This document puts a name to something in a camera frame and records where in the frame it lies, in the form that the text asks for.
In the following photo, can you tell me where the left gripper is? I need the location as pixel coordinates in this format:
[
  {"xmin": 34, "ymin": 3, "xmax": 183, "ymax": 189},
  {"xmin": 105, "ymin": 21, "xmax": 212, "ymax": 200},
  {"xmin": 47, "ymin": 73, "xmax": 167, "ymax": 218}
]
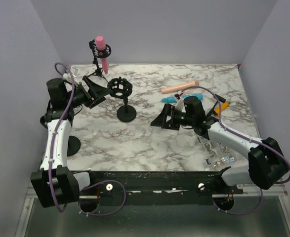
[{"xmin": 66, "ymin": 76, "xmax": 112, "ymax": 108}]

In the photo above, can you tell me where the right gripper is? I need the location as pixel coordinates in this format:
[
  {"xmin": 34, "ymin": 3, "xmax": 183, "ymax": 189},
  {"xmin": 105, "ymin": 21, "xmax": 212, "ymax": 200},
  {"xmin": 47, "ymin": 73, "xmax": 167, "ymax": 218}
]
[{"xmin": 151, "ymin": 103, "xmax": 195, "ymax": 131}]

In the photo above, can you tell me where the black shock-mount mic stand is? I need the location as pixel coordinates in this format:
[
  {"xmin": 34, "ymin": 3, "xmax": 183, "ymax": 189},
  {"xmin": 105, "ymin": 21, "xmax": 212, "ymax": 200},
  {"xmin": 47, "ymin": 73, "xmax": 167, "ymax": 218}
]
[{"xmin": 107, "ymin": 77, "xmax": 137, "ymax": 122}]

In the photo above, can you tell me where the blue microphone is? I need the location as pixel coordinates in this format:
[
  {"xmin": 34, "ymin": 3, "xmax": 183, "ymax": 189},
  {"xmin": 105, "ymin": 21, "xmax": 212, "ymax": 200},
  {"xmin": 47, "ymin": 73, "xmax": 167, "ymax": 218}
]
[{"xmin": 161, "ymin": 93, "xmax": 203, "ymax": 103}]

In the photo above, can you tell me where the black tripod mic stand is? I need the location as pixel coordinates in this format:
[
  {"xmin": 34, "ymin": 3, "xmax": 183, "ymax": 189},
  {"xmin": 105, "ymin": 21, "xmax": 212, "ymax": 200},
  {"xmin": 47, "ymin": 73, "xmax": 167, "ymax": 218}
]
[{"xmin": 87, "ymin": 39, "xmax": 112, "ymax": 82}]

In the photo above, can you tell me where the beige microphone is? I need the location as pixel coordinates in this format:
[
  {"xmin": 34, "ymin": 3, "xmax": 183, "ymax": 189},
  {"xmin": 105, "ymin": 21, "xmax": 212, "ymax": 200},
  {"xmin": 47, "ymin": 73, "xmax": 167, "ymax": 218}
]
[{"xmin": 161, "ymin": 80, "xmax": 200, "ymax": 94}]

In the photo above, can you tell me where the pink microphone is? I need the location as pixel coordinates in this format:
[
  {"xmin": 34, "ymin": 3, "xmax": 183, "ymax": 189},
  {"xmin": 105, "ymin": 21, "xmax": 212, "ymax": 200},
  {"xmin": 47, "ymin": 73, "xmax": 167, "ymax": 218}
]
[{"xmin": 95, "ymin": 36, "xmax": 108, "ymax": 74}]

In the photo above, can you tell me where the black clip mic stand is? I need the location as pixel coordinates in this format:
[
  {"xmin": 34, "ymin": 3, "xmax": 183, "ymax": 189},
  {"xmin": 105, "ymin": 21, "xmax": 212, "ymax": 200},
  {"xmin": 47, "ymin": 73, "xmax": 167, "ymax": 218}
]
[{"xmin": 40, "ymin": 116, "xmax": 82, "ymax": 156}]

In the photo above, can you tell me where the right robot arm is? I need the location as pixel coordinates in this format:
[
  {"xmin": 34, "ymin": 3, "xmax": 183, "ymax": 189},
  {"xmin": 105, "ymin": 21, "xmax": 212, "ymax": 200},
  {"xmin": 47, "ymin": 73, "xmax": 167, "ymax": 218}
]
[{"xmin": 150, "ymin": 96, "xmax": 290, "ymax": 194}]

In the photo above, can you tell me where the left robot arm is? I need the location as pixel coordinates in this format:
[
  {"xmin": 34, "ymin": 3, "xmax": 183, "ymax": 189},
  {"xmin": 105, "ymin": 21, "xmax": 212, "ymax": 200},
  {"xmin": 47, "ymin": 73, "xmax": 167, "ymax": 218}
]
[{"xmin": 31, "ymin": 77, "xmax": 111, "ymax": 211}]

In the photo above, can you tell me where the clear plastic parts box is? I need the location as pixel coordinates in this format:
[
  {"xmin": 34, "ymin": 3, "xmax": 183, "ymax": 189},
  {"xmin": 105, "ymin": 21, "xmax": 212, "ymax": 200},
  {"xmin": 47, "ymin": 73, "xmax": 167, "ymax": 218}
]
[{"xmin": 198, "ymin": 137, "xmax": 237, "ymax": 171}]

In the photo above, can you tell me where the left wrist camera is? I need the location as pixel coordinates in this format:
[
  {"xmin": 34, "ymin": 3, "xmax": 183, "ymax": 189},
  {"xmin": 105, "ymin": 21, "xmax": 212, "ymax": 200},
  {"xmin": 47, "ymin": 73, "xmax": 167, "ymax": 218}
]
[{"xmin": 62, "ymin": 65, "xmax": 79, "ymax": 80}]

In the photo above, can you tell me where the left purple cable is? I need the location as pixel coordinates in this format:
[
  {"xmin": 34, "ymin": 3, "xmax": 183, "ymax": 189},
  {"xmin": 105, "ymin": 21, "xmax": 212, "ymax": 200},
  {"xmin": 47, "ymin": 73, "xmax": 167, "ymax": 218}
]
[{"xmin": 48, "ymin": 63, "xmax": 127, "ymax": 217}]

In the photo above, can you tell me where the purple cable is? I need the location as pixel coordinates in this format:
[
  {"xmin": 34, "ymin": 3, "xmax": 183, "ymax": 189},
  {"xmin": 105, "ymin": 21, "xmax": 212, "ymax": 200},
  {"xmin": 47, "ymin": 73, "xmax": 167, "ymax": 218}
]
[
  {"xmin": 180, "ymin": 86, "xmax": 290, "ymax": 215},
  {"xmin": 48, "ymin": 63, "xmax": 127, "ymax": 217}
]

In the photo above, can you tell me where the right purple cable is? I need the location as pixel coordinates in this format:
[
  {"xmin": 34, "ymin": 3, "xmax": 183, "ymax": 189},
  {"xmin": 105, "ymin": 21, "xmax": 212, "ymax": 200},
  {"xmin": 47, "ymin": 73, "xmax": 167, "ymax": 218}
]
[{"xmin": 180, "ymin": 86, "xmax": 290, "ymax": 215}]

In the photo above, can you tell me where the orange handled tool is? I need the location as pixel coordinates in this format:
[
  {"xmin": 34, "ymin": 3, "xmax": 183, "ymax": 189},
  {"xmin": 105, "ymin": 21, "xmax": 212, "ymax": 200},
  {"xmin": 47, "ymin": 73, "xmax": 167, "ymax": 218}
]
[{"xmin": 206, "ymin": 94, "xmax": 230, "ymax": 117}]

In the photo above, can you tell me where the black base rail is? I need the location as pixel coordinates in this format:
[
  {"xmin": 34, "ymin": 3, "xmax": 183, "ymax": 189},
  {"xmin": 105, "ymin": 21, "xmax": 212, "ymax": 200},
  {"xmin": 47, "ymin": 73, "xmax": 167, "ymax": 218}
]
[{"xmin": 36, "ymin": 170, "xmax": 286, "ymax": 205}]

